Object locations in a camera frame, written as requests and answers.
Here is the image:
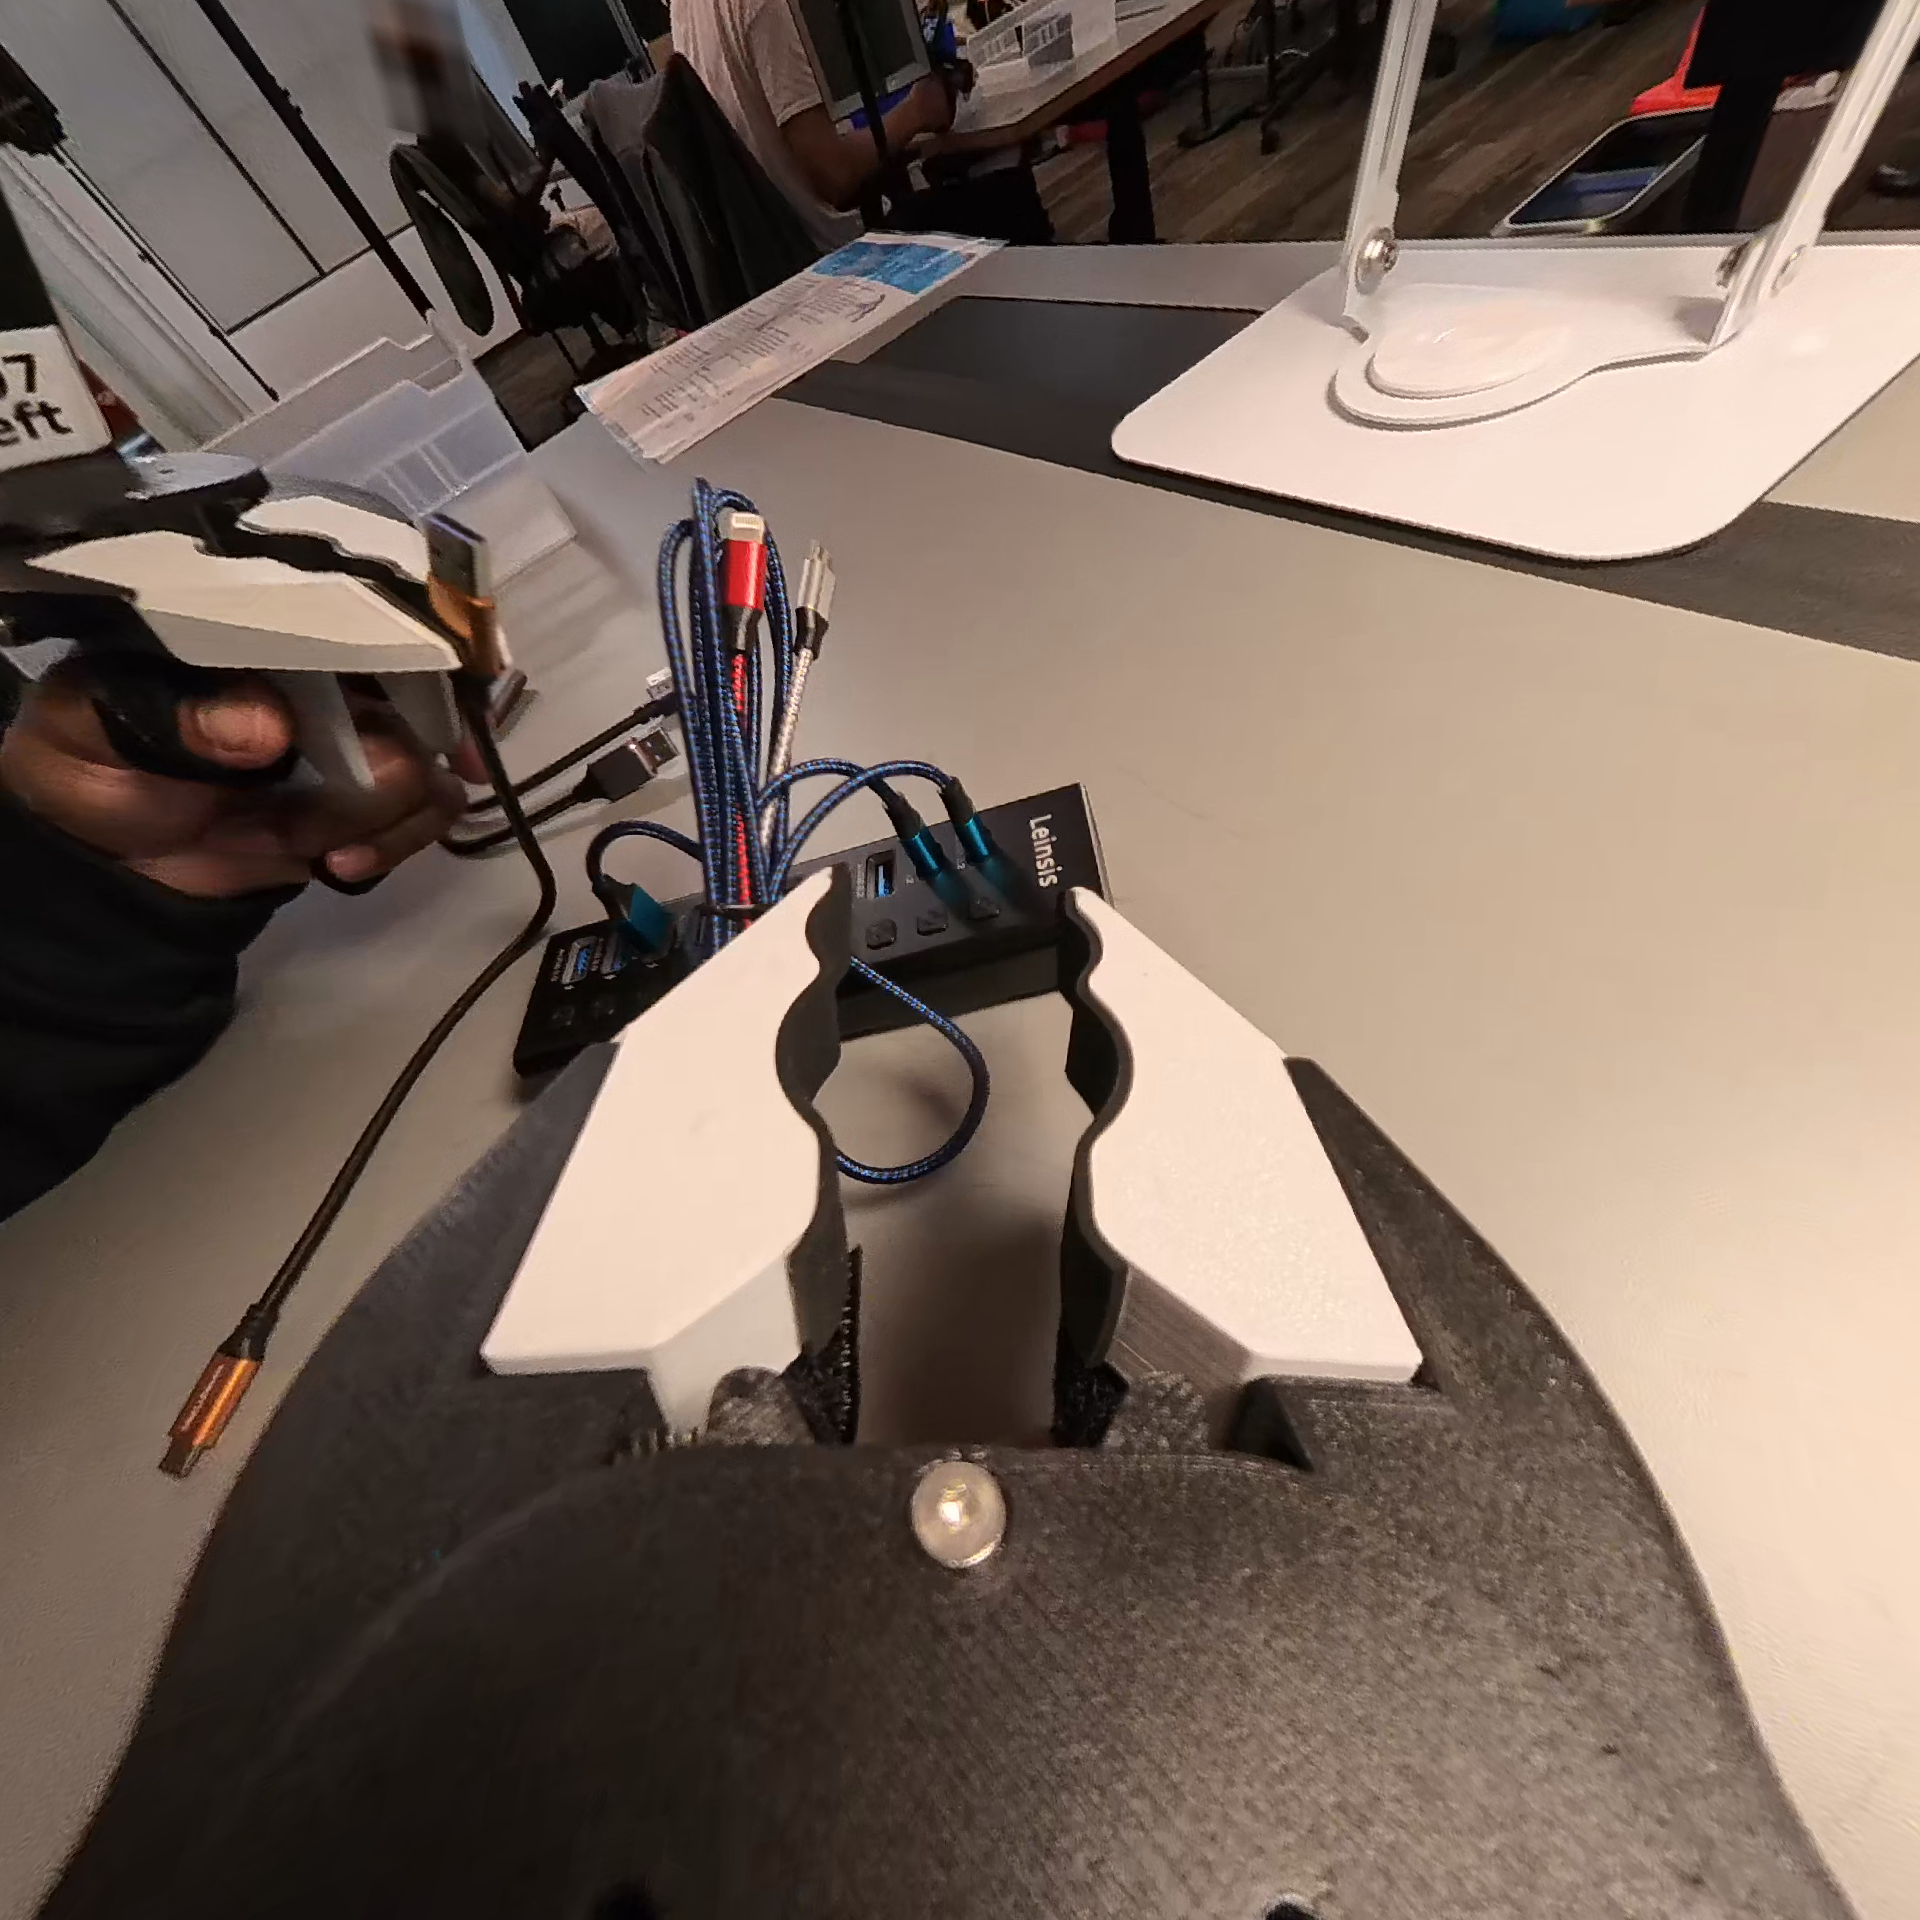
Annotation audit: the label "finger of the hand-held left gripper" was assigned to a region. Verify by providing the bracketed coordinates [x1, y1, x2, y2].
[26, 532, 467, 794]
[236, 491, 440, 600]

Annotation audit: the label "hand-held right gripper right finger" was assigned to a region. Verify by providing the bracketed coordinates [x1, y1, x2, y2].
[1054, 883, 1427, 1442]

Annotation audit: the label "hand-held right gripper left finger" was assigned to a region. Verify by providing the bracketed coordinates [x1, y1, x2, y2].
[479, 865, 860, 1442]

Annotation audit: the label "black cable orange plugs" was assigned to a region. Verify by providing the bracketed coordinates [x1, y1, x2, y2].
[156, 514, 559, 1479]

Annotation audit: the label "slim black usb hub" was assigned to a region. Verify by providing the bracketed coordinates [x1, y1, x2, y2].
[509, 779, 1116, 1079]

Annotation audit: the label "blue braided cable cyan plug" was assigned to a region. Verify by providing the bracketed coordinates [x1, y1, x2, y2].
[839, 756, 1004, 888]
[755, 764, 954, 888]
[583, 822, 707, 950]

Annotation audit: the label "person's left forearm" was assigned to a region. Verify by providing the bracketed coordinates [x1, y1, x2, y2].
[0, 794, 317, 1219]

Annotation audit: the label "person's left hand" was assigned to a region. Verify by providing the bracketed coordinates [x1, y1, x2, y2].
[0, 665, 470, 906]

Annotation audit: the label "clear plastic box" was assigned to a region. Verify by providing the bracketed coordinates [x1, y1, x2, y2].
[253, 335, 579, 602]

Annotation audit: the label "printed paper sheets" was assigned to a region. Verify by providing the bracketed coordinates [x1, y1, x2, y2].
[574, 227, 1010, 461]

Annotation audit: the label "black chair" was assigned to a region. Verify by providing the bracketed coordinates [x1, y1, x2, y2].
[575, 51, 841, 332]

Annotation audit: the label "white document stand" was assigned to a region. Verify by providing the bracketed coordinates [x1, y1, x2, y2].
[1110, 0, 1920, 563]

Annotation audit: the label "blue braided cable bundle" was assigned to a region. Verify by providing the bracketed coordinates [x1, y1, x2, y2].
[656, 475, 996, 1190]

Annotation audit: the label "black usb cable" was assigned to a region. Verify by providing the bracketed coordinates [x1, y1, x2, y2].
[442, 719, 683, 859]

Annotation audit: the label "red plug cable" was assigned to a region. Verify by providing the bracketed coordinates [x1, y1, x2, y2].
[716, 506, 774, 902]

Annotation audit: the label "silver plug cable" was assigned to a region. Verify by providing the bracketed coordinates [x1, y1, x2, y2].
[767, 539, 839, 812]

